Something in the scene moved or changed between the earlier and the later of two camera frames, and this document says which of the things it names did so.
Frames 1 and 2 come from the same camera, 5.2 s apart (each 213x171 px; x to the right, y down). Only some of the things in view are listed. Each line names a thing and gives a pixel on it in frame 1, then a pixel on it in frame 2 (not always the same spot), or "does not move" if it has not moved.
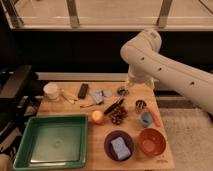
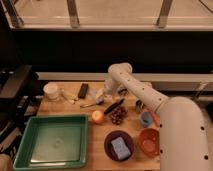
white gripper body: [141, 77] → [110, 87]
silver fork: [87, 106] does not move
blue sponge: [120, 149] does not move
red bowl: [152, 142] does not move
